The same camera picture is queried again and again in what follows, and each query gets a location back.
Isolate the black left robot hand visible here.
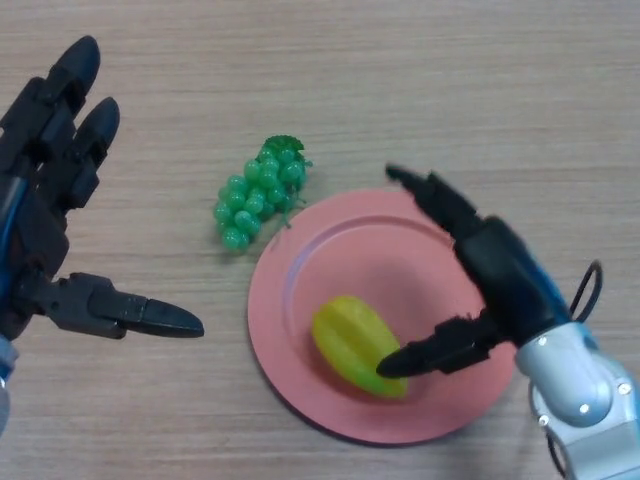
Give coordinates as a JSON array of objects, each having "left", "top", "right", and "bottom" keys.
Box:
[{"left": 0, "top": 35, "right": 205, "bottom": 341}]

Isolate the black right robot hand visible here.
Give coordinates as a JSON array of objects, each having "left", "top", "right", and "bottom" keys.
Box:
[{"left": 374, "top": 164, "right": 571, "bottom": 380}]

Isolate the yellow starfruit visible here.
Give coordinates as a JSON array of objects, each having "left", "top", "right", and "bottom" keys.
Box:
[{"left": 312, "top": 294, "right": 409, "bottom": 400}]

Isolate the pink round plate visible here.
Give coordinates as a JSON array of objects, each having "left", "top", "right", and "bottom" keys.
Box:
[{"left": 247, "top": 188, "right": 519, "bottom": 446}]

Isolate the green grape bunch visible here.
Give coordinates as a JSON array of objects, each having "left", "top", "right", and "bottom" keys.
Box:
[{"left": 213, "top": 134, "right": 315, "bottom": 254}]

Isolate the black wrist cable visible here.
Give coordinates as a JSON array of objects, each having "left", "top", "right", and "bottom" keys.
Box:
[{"left": 569, "top": 259, "right": 604, "bottom": 322}]

